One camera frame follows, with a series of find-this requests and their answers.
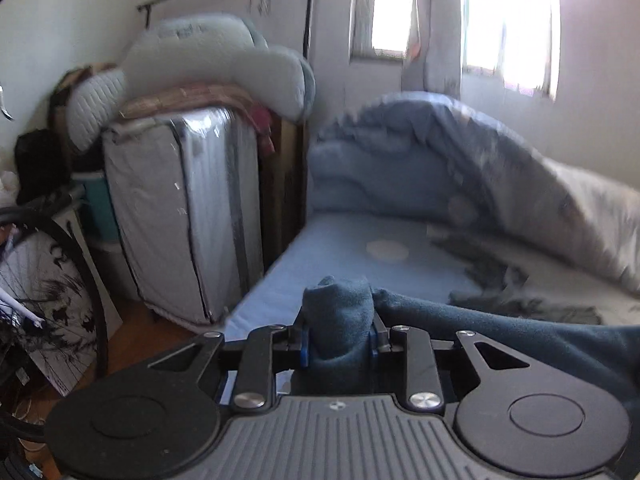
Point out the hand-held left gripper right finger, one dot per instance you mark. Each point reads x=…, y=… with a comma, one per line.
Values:
x=377, y=347

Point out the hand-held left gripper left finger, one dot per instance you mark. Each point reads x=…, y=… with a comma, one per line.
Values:
x=301, y=345

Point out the teal long-sleeve shirt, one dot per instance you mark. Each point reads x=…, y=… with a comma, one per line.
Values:
x=340, y=320

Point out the black clothes rack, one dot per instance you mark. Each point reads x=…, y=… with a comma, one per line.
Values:
x=310, y=10

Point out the grey garment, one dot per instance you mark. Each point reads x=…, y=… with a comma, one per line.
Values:
x=500, y=270

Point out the cardboard box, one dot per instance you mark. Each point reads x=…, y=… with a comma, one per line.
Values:
x=285, y=185

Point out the blue pillow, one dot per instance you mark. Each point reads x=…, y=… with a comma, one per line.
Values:
x=360, y=185

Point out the white storage case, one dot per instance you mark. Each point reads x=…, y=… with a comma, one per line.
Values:
x=165, y=210

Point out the bicycle wheel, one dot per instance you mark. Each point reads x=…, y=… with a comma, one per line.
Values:
x=97, y=320

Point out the teal bin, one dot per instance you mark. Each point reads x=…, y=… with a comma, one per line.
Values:
x=102, y=210

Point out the grey printed duvet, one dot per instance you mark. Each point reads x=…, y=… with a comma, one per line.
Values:
x=575, y=210

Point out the white printed panel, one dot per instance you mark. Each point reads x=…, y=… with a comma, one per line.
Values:
x=55, y=310

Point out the pink blanket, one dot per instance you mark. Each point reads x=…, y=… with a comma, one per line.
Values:
x=200, y=97

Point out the white teal plush pillow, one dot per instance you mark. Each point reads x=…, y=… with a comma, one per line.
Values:
x=210, y=55

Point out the black bag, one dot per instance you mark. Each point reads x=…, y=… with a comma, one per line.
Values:
x=40, y=165

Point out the pale curtain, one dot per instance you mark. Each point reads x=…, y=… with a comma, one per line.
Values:
x=435, y=20

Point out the narrow window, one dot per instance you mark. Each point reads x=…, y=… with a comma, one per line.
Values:
x=385, y=5

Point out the wide window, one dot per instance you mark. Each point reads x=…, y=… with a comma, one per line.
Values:
x=510, y=20

